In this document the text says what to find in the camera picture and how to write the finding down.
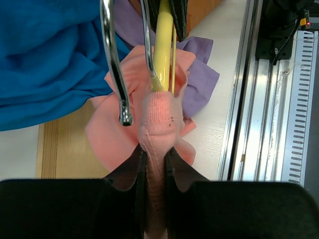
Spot purple t-shirt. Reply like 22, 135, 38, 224
114, 0, 220, 118

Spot pink t-shirt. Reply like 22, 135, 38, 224
86, 45, 196, 239

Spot aluminium mounting rail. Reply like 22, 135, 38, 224
217, 0, 295, 182

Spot blue t-shirt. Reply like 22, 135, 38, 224
0, 0, 133, 131

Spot white slotted cable duct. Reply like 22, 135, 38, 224
282, 31, 319, 186

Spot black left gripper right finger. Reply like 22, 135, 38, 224
165, 147, 208, 239

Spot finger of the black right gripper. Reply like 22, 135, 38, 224
168, 0, 188, 42

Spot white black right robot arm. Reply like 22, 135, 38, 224
240, 0, 317, 65

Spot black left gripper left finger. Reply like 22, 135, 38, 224
104, 145, 147, 239

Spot yellow plastic hanger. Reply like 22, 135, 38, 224
99, 0, 178, 126

